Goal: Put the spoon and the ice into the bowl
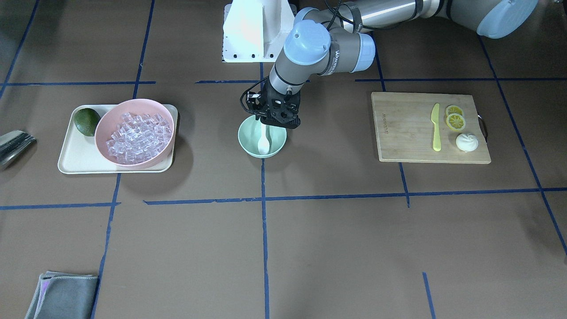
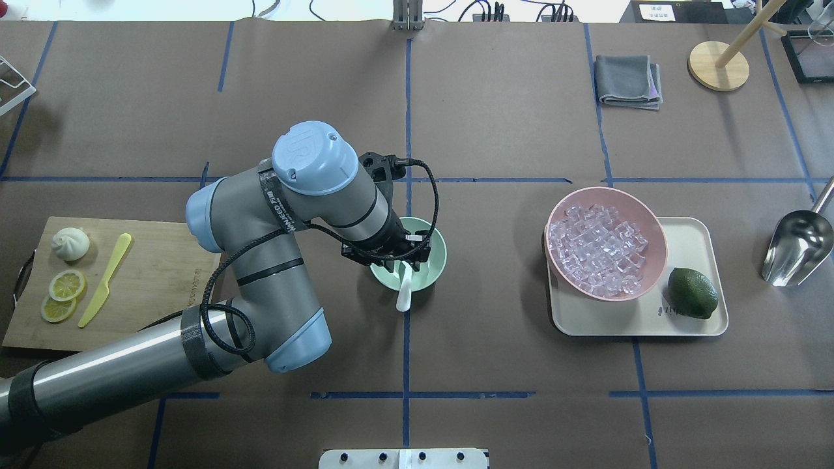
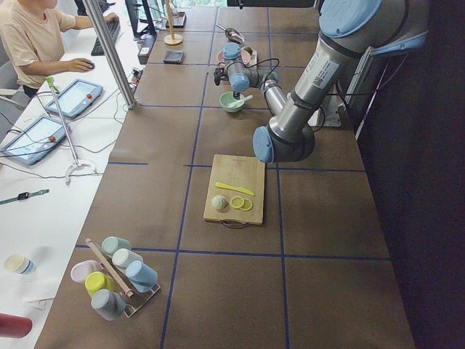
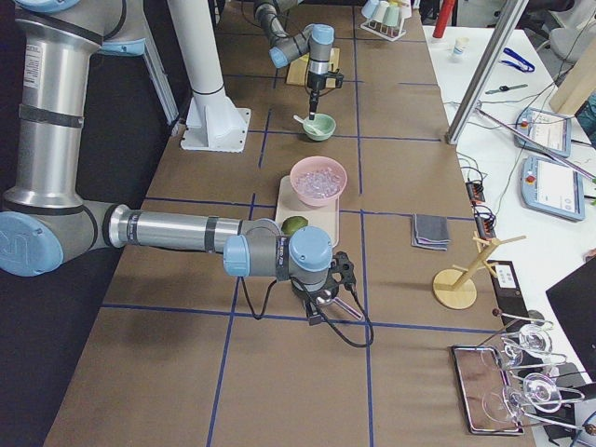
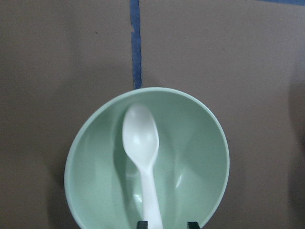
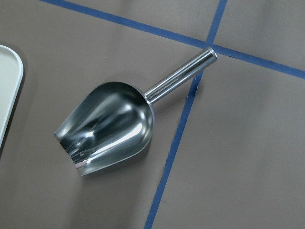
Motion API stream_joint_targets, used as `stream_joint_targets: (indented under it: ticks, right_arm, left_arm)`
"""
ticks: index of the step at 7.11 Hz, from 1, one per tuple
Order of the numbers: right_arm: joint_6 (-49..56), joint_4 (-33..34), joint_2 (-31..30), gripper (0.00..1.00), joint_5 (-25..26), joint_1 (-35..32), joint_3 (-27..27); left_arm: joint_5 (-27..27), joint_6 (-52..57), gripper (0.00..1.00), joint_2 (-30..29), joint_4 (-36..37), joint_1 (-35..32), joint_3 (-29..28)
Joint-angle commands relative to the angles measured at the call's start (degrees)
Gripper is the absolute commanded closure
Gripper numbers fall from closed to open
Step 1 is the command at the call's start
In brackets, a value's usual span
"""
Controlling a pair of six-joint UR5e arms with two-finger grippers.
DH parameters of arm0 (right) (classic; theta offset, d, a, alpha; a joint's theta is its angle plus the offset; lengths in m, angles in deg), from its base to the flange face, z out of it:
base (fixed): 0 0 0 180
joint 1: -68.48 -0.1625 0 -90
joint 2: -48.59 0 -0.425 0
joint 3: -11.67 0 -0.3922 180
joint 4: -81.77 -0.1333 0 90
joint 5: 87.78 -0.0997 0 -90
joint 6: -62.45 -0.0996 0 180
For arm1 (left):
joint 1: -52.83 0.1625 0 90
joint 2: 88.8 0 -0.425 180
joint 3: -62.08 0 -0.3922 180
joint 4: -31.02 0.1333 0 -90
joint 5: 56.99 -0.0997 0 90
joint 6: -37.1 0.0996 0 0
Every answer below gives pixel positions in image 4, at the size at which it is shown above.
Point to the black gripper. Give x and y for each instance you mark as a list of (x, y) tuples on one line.
[(305, 290), (317, 83)]

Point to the steel ice scoop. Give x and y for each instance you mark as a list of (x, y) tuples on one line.
[(326, 298)]

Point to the white plastic spoon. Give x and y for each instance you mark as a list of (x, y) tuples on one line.
[(311, 131)]

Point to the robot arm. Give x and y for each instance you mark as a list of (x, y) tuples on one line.
[(315, 40), (124, 159)]

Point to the mint green bowl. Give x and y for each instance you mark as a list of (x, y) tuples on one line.
[(325, 123)]

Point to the clear ice cubes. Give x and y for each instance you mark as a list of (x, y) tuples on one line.
[(319, 183)]

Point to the pink bowl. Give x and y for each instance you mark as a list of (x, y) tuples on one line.
[(314, 163)]

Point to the wooden cutting board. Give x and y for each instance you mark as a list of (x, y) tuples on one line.
[(296, 74)]

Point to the green lime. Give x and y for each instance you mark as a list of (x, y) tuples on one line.
[(292, 224)]

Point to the blue cup on rack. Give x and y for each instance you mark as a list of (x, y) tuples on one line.
[(369, 8)]

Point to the white cup on rack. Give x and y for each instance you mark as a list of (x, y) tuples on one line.
[(379, 9)]

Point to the beige plastic tray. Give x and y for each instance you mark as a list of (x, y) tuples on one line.
[(289, 205)]

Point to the green cup on rack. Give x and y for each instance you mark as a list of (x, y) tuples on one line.
[(392, 15)]

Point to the folded grey cloth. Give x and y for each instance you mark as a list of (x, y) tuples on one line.
[(430, 232)]

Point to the wooden mug tree stand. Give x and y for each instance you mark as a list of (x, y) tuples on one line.
[(454, 288)]

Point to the paper cup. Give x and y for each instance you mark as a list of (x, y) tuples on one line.
[(459, 48)]

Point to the black power strip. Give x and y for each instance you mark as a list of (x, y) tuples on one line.
[(475, 192)]

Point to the smart watch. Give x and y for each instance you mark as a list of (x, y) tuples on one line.
[(505, 88)]

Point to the mirror tray glass rack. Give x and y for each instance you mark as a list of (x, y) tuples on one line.
[(482, 383)]

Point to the wine glass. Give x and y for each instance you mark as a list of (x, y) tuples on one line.
[(539, 392), (529, 348)]

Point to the near teach pendant tablet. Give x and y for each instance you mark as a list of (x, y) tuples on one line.
[(553, 188)]

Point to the teach pendant tablet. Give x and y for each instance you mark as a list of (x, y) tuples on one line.
[(553, 188), (547, 128)]

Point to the far teach pendant tablet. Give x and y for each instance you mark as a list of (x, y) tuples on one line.
[(547, 128)]

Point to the white wire cup rack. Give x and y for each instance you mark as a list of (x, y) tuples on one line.
[(389, 34)]

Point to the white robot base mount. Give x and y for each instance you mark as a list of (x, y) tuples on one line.
[(213, 122)]

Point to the aluminium frame post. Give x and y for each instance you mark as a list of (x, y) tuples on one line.
[(508, 19)]

